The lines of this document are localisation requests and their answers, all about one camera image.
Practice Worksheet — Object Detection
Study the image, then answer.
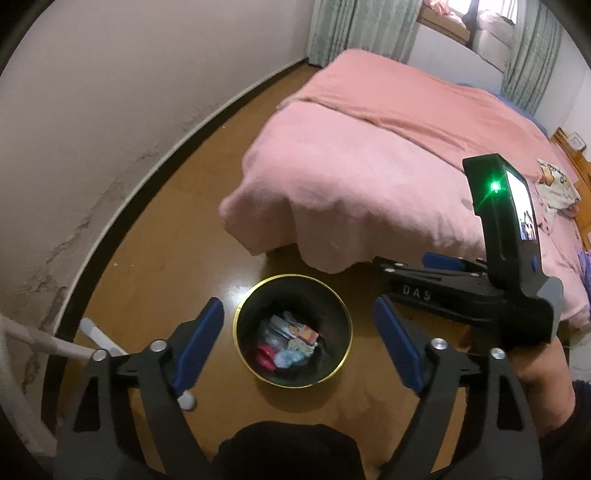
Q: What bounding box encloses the cartoon print cloth on bed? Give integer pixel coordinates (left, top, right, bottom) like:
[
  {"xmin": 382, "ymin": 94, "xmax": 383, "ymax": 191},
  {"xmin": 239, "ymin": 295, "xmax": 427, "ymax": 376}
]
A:
[{"xmin": 536, "ymin": 159, "xmax": 581, "ymax": 219}]

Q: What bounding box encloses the red plastic cup lid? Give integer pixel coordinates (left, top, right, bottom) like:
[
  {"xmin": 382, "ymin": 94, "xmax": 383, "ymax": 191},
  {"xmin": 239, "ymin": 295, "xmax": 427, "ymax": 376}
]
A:
[{"xmin": 254, "ymin": 344, "xmax": 277, "ymax": 372}]

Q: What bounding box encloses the black round trash bin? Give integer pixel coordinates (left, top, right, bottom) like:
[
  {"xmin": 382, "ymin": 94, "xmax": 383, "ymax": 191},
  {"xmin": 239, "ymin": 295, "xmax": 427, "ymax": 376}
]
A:
[{"xmin": 232, "ymin": 274, "xmax": 353, "ymax": 390}]

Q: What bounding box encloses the green curtain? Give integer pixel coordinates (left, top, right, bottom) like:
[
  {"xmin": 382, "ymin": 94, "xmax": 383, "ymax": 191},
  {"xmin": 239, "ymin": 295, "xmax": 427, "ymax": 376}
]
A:
[
  {"xmin": 501, "ymin": 1, "xmax": 563, "ymax": 115},
  {"xmin": 308, "ymin": 0, "xmax": 423, "ymax": 67}
]

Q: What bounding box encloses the green curtain right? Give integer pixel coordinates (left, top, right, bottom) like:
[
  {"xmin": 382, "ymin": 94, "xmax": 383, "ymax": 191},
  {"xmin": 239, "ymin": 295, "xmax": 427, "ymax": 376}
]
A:
[{"xmin": 501, "ymin": 1, "xmax": 563, "ymax": 115}]

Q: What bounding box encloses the white desk leg frame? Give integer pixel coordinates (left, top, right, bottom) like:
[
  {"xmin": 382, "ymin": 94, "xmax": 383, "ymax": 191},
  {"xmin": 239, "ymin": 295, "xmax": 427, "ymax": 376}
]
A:
[{"xmin": 0, "ymin": 313, "xmax": 198, "ymax": 458}]

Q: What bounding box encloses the pink bed blanket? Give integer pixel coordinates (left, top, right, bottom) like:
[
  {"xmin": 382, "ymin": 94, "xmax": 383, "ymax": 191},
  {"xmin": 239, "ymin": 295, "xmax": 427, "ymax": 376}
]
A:
[{"xmin": 217, "ymin": 48, "xmax": 591, "ymax": 328}]

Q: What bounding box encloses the colourful drawing paper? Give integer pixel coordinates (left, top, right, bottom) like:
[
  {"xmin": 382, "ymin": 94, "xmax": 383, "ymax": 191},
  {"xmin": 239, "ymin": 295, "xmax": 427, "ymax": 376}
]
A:
[{"xmin": 270, "ymin": 312, "xmax": 318, "ymax": 345}]

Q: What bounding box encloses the right hand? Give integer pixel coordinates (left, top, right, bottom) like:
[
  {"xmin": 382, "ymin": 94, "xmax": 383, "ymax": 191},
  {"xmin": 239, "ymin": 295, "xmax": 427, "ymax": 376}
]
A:
[{"xmin": 509, "ymin": 337, "xmax": 576, "ymax": 437}]

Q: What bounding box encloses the wooden windowsill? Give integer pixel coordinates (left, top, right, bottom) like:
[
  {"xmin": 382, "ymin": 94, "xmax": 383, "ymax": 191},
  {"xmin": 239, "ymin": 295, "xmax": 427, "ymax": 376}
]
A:
[{"xmin": 418, "ymin": 5, "xmax": 471, "ymax": 46}]

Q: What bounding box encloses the green curtain left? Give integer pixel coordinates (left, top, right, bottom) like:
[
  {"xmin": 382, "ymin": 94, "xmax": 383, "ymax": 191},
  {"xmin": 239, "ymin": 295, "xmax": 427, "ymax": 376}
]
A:
[{"xmin": 308, "ymin": 0, "xmax": 423, "ymax": 67}]

